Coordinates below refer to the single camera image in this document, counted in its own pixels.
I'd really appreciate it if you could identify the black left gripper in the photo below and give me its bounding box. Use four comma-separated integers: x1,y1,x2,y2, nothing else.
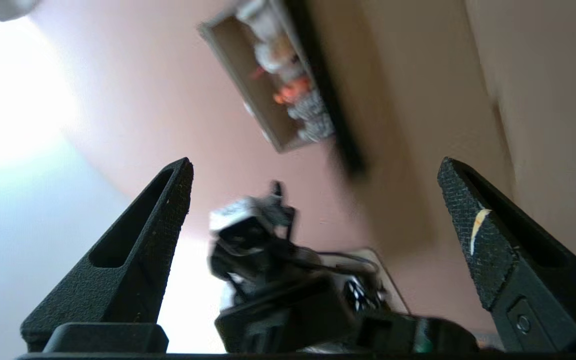
208,235,356,354

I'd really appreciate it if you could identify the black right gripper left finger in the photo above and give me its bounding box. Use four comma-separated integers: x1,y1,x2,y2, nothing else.
20,157,195,354

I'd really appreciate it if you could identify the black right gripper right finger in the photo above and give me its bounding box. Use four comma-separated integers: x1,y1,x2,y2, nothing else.
437,157,576,354

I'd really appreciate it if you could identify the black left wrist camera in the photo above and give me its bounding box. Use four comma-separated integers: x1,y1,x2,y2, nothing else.
208,181,298,251

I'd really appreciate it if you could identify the wooden wall shelf with figurines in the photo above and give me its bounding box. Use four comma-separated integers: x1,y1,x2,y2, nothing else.
197,0,369,178

